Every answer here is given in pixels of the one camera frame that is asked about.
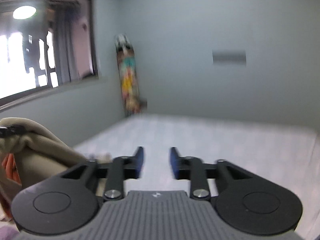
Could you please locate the beige zip hoodie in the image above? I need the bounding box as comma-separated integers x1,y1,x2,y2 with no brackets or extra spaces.
1,118,86,193

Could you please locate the polka dot bed sheet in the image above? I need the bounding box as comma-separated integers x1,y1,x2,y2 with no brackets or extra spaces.
76,114,319,239

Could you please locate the purple garment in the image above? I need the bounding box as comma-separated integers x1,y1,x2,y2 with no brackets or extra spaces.
0,225,19,240

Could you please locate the orange garment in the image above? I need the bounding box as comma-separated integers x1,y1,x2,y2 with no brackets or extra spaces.
1,153,22,221

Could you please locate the dark framed window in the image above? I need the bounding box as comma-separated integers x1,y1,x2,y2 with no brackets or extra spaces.
1,0,98,106

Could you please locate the grey wall vent plate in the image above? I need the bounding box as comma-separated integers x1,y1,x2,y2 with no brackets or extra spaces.
212,50,246,65

